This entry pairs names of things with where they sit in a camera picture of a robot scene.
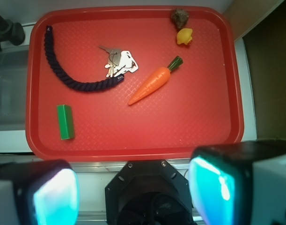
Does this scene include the brown rock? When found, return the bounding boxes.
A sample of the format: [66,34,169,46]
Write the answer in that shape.
[171,8,189,30]

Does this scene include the black clamp mount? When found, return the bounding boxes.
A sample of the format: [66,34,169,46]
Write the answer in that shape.
[0,15,25,52]

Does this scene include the silver keys with white tag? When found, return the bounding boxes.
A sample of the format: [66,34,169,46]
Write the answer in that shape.
[98,45,139,78]

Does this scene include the green rectangular block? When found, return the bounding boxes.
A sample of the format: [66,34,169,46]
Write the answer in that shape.
[57,105,75,140]

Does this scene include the dark blue twisted rope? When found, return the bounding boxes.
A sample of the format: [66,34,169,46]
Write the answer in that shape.
[44,25,125,92]

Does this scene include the red plastic tray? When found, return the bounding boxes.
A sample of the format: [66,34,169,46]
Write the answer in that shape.
[26,6,244,162]

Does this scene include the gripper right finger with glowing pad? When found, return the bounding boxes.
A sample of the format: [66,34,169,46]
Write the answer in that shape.
[188,140,286,225]

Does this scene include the clear plastic bin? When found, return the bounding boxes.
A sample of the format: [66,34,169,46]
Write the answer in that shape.
[0,46,29,131]

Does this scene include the orange toy carrot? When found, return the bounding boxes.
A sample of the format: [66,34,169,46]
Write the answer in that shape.
[128,56,183,105]

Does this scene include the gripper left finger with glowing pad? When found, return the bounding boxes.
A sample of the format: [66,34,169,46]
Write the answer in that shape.
[0,160,79,225]

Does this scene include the yellow rubber duck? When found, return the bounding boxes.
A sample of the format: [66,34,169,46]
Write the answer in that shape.
[176,28,193,45]

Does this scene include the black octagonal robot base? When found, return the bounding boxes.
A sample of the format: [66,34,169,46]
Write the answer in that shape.
[105,160,196,225]

